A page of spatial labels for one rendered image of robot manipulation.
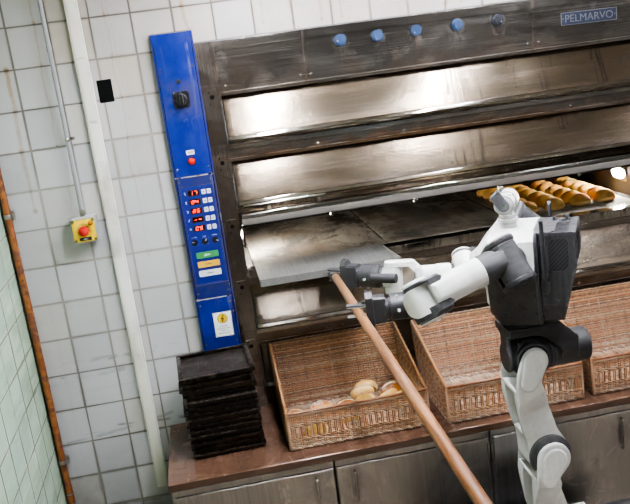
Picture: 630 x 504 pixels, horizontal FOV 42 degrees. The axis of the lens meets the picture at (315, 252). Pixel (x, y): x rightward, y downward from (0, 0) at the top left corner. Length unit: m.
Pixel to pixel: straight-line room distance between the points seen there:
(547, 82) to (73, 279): 2.09
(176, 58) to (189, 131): 0.28
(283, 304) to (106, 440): 0.94
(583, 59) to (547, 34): 0.19
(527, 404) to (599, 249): 1.22
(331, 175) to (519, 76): 0.88
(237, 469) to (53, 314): 0.99
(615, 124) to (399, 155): 0.95
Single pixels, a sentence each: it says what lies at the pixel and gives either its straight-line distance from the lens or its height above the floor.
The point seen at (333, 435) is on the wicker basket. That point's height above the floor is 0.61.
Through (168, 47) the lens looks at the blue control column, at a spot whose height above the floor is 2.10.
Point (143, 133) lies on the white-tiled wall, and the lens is 3.32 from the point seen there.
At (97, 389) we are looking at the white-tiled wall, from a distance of 3.58.
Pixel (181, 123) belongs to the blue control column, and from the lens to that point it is 3.28.
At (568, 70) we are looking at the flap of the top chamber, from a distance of 3.66.
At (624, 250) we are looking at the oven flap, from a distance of 3.88.
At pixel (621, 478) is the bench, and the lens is 3.59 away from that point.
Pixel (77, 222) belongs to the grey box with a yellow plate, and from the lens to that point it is 3.31.
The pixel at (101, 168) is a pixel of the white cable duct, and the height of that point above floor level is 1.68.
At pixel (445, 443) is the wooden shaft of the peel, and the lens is 1.78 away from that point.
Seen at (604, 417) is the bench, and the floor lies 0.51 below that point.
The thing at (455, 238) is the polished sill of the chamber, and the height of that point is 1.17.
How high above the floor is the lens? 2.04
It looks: 14 degrees down
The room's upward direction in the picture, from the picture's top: 8 degrees counter-clockwise
